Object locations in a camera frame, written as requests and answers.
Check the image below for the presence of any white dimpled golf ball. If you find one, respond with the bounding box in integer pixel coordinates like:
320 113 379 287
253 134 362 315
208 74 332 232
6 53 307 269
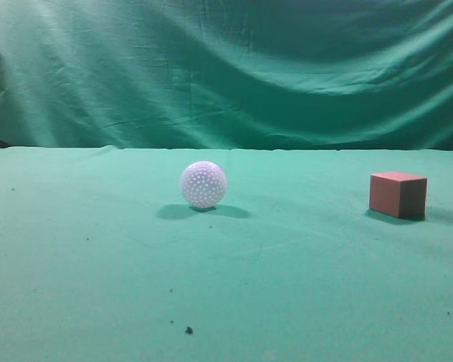
180 161 228 209

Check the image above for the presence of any green cloth backdrop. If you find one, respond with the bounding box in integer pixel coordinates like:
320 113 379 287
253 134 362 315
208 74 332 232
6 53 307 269
0 1 453 151

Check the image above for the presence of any red cube block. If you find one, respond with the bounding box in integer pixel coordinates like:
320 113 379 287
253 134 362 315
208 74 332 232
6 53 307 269
368 171 428 219

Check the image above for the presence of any green table cloth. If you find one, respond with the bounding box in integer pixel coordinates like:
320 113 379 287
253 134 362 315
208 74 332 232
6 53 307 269
0 146 453 361

